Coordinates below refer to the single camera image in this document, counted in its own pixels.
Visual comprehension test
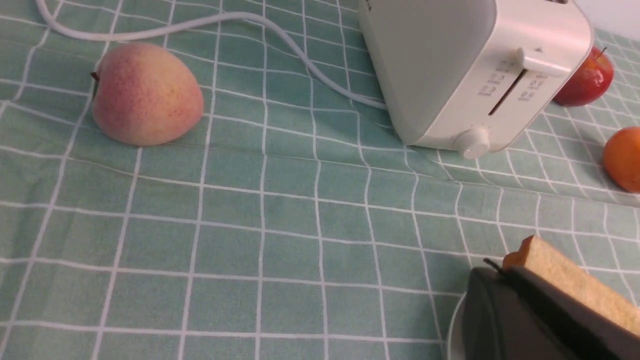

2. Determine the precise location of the white toaster power cable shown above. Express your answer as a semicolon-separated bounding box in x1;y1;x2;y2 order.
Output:
34;0;389;111

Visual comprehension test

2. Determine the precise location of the red apple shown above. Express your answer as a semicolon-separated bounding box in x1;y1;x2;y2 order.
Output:
553;47;615;108

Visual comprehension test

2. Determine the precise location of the pink peach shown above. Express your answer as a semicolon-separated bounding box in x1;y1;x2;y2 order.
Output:
91;42;204;147

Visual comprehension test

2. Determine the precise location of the toast slice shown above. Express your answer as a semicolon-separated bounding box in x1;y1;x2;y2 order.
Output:
502;235;640;336

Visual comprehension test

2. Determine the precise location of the orange persimmon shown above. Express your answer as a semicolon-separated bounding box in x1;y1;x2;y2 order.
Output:
602;126;640;194

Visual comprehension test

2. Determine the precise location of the pale green plate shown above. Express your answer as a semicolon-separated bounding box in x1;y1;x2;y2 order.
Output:
446;292;467;360

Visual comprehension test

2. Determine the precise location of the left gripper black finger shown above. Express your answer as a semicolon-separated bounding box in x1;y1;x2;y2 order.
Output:
461;259;639;360

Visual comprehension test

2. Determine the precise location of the green checkered tablecloth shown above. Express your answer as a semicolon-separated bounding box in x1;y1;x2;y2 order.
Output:
0;0;639;360

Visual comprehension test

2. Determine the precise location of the white two-slot toaster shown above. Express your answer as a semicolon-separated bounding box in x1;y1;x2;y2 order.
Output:
358;0;594;159

